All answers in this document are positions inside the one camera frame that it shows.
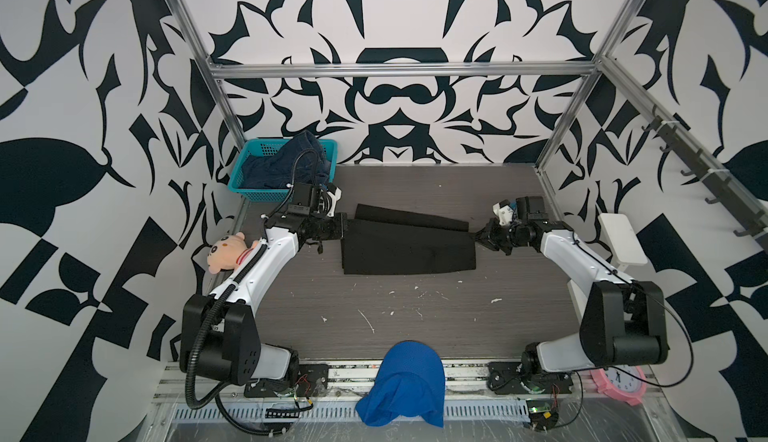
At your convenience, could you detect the aluminium frame crossbar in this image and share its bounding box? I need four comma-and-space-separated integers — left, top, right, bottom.
209, 61, 596, 79

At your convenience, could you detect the small green circuit board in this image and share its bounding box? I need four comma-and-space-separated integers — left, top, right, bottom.
525, 400, 559, 432

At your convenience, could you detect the white shelf stand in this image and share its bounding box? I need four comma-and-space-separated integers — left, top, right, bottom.
567, 214, 648, 322

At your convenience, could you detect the teal plastic basket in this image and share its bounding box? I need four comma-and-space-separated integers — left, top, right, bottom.
228, 138, 338, 203

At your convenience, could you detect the pink alarm clock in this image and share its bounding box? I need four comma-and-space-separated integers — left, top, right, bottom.
590, 366, 647, 406

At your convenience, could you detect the black corrugated cable conduit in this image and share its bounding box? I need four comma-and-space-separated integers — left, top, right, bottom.
183, 149, 319, 437

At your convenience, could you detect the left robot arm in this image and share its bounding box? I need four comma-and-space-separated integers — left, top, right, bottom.
179, 212, 347, 388

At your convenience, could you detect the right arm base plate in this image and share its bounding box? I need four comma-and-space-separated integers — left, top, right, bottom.
486, 361, 574, 395

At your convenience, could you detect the grey wall hook rack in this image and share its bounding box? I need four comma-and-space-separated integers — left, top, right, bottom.
643, 104, 767, 252

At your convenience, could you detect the pink plush toy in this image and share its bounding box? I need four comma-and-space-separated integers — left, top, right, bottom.
206, 232, 260, 274

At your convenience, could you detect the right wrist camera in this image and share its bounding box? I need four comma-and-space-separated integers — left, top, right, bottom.
492, 200, 517, 227

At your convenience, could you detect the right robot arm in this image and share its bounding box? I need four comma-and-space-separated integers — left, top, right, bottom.
474, 219, 669, 394

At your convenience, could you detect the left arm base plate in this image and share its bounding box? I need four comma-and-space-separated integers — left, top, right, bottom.
244, 363, 330, 398

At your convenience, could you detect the blue cloth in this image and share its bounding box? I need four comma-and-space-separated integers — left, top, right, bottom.
355, 341, 446, 428

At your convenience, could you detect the dark blue denim skirt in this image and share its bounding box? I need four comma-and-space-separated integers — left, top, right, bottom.
240, 132, 332, 190

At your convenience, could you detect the black skirt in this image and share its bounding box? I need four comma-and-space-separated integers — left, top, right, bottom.
341, 204, 476, 275

